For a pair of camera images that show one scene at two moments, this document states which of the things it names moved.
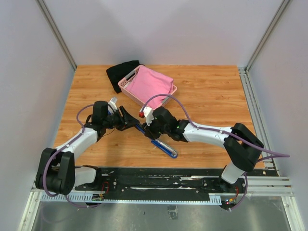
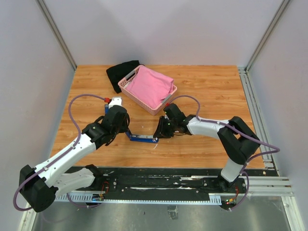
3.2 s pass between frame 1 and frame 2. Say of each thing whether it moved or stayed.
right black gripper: moved
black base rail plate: stayed
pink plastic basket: stayed
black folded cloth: stayed
